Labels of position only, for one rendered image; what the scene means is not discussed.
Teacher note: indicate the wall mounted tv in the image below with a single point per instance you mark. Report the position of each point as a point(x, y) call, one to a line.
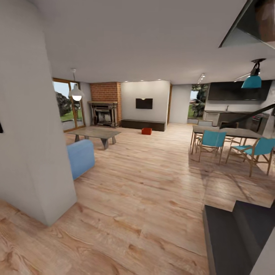
point(143, 103)

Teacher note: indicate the sofa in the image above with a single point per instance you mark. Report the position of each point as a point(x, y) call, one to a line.
point(81, 157)

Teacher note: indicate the storage box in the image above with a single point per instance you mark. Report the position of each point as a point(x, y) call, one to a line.
point(147, 131)

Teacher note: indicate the door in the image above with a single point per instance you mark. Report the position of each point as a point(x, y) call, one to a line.
point(70, 110)

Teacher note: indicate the wood fireplace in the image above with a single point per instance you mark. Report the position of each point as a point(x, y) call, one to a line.
point(104, 115)

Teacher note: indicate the fixed window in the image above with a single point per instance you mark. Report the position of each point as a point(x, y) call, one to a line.
point(197, 103)

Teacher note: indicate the room light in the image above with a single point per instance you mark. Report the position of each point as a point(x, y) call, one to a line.
point(253, 80)
point(75, 91)

